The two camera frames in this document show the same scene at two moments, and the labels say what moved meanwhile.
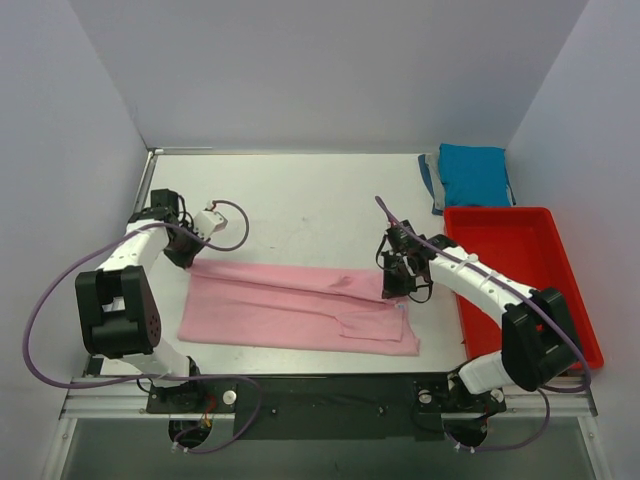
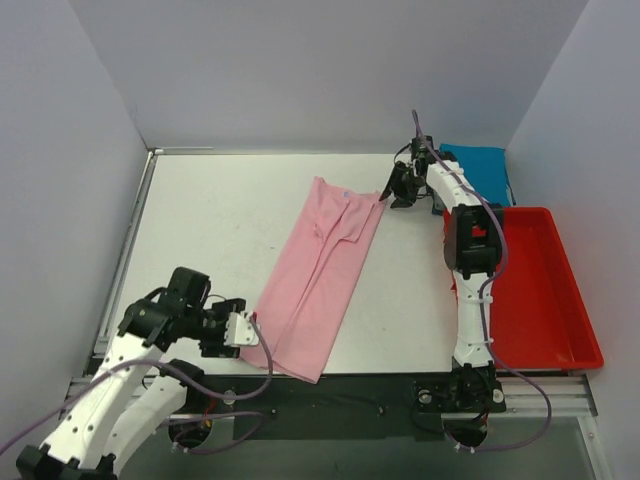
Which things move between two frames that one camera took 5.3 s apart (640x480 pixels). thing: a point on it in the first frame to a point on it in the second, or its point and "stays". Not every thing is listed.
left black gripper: (185, 255) to (220, 329)
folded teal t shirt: (473, 176) stays
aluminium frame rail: (126, 397) stays
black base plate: (324, 406) stays
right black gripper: (396, 278) to (407, 181)
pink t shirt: (274, 305) to (308, 288)
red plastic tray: (526, 244) stays
